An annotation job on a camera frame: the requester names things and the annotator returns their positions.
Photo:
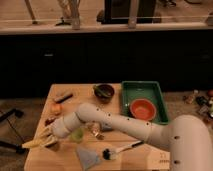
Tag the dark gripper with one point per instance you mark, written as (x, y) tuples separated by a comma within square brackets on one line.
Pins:
[(47, 133)]

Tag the yellow banana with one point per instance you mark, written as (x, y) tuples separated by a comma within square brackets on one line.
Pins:
[(35, 143)]

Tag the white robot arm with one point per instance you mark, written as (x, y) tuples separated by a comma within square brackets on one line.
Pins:
[(186, 138)]

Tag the metal cup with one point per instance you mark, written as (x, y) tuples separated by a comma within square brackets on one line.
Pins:
[(54, 146)]

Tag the green plastic cup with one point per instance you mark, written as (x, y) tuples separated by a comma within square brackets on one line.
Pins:
[(77, 135)]

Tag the orange fruit toy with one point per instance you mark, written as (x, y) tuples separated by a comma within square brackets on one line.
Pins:
[(56, 109)]

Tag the blue cloth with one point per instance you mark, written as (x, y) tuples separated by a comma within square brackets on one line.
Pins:
[(88, 158)]

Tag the metal spoon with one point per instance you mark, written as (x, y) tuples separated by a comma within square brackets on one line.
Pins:
[(94, 128)]

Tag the blue sponge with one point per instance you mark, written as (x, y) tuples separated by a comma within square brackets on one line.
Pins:
[(105, 127)]

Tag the black dish brush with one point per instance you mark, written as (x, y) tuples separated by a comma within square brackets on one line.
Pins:
[(110, 154)]

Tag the dark brown bowl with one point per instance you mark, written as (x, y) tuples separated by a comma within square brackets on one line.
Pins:
[(104, 91)]

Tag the green plastic tray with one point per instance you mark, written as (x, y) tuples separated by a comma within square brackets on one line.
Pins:
[(131, 90)]

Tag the orange bowl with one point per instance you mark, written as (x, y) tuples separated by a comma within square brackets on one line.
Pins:
[(143, 109)]

